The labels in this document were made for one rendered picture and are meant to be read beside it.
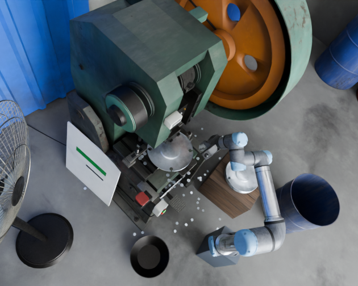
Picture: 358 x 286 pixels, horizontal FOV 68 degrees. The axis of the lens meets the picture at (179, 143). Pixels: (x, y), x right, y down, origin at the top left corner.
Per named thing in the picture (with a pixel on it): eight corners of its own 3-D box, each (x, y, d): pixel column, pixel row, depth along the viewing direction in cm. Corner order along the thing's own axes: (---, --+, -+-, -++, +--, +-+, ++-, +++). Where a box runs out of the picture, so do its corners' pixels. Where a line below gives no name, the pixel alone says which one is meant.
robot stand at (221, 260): (224, 247, 223) (247, 240, 184) (214, 267, 214) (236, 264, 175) (205, 235, 225) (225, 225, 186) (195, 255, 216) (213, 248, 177)
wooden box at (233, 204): (252, 188, 254) (271, 175, 224) (232, 219, 236) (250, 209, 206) (219, 161, 260) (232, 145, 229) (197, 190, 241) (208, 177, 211)
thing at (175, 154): (146, 128, 170) (146, 127, 169) (191, 130, 176) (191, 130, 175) (146, 171, 157) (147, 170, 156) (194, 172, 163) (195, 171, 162)
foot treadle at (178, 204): (185, 206, 221) (187, 204, 216) (177, 214, 216) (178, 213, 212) (137, 156, 232) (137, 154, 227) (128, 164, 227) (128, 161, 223)
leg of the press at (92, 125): (152, 221, 221) (173, 188, 143) (141, 231, 215) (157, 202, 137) (80, 145, 238) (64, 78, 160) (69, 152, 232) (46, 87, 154)
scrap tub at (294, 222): (309, 213, 255) (348, 200, 213) (288, 246, 236) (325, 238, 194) (275, 181, 263) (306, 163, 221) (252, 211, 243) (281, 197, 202)
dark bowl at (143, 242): (175, 256, 212) (177, 255, 206) (148, 287, 198) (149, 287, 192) (149, 228, 218) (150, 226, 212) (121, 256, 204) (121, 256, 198)
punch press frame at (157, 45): (184, 176, 228) (258, 66, 112) (148, 211, 208) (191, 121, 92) (123, 114, 243) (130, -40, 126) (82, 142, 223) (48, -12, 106)
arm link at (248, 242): (229, 253, 168) (278, 251, 119) (207, 257, 164) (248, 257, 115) (225, 233, 172) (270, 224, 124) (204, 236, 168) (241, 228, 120)
